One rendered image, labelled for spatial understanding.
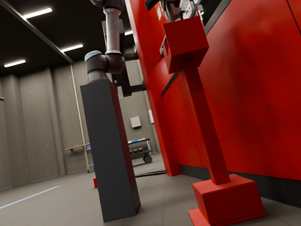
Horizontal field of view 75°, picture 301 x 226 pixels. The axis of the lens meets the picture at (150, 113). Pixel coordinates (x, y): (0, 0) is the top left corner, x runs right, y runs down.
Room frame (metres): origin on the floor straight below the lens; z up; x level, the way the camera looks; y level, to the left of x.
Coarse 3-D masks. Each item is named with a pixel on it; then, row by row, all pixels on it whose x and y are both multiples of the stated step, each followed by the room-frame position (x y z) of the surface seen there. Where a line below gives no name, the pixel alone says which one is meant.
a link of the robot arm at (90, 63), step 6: (90, 54) 1.13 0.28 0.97; (96, 54) 1.14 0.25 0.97; (102, 54) 1.20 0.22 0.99; (90, 60) 1.13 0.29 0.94; (96, 60) 1.14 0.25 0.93; (102, 60) 1.16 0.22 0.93; (108, 60) 1.19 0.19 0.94; (90, 66) 1.13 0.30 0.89; (96, 66) 1.13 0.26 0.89; (102, 66) 1.16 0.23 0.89; (108, 66) 1.20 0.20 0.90
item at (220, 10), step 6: (222, 0) 0.77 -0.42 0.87; (228, 0) 0.74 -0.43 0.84; (222, 6) 0.78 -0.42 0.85; (216, 12) 0.83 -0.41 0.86; (222, 12) 0.80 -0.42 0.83; (210, 18) 0.89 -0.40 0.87; (216, 18) 0.84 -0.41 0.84; (210, 24) 0.90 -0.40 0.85; (204, 30) 0.96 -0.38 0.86; (174, 78) 1.57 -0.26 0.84; (168, 84) 1.75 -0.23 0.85; (162, 96) 2.05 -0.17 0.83
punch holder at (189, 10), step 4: (184, 0) 1.27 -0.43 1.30; (192, 0) 1.21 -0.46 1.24; (184, 4) 1.29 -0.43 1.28; (188, 4) 1.23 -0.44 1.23; (192, 4) 1.21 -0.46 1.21; (196, 4) 1.22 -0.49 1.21; (184, 8) 1.30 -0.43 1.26; (188, 8) 1.25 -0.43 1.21; (192, 8) 1.21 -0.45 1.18; (196, 8) 1.22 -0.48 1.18; (200, 8) 1.22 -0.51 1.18; (188, 12) 1.26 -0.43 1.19; (192, 12) 1.22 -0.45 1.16; (200, 12) 1.24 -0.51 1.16; (184, 16) 1.33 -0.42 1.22; (188, 16) 1.28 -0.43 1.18; (192, 16) 1.26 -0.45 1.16
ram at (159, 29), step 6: (156, 6) 1.83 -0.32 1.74; (180, 6) 1.36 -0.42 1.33; (150, 12) 2.05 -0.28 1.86; (156, 12) 1.87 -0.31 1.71; (162, 12) 1.72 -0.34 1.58; (156, 18) 1.92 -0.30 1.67; (162, 18) 1.76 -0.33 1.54; (156, 24) 1.97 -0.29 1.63; (162, 24) 1.80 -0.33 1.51; (156, 30) 2.02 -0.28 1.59; (162, 30) 1.85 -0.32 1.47; (156, 36) 2.07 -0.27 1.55; (162, 36) 1.89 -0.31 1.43; (162, 42) 1.94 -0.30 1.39; (162, 48) 1.98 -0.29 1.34; (162, 54) 2.08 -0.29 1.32
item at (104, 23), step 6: (102, 24) 2.14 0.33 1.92; (120, 24) 2.16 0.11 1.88; (120, 30) 2.16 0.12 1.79; (120, 36) 2.22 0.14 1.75; (120, 42) 2.34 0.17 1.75; (120, 48) 2.50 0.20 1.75; (126, 72) 2.54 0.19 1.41; (126, 78) 2.54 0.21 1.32; (126, 84) 2.54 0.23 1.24; (126, 90) 2.54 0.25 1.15; (126, 96) 2.64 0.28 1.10
